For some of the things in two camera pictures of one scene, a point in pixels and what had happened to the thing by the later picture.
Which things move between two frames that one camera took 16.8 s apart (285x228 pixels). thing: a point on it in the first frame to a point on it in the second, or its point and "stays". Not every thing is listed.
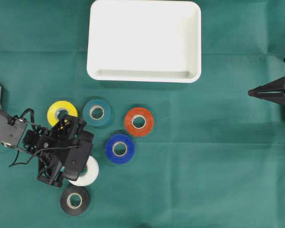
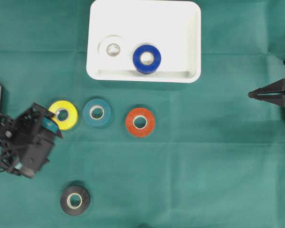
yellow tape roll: (54, 109) stays
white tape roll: (89, 177) to (106, 41)
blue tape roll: (130, 151) to (149, 68)
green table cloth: (200, 155) stays
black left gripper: (47, 143) to (17, 137)
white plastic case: (145, 41) stays
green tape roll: (94, 104) stays
